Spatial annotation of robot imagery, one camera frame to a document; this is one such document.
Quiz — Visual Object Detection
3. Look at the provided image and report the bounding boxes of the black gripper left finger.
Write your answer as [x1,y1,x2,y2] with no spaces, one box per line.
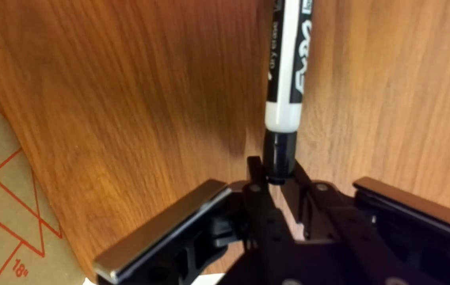
[94,155,290,285]

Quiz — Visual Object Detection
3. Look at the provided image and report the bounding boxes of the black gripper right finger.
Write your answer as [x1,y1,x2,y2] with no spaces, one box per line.
[282,160,450,285]

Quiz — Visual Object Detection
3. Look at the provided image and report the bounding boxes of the white marker black cap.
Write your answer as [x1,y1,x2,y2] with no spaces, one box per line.
[263,0,315,185]

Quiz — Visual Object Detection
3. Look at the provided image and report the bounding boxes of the brown cardboard panel red print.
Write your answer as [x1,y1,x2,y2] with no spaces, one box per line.
[0,49,87,285]

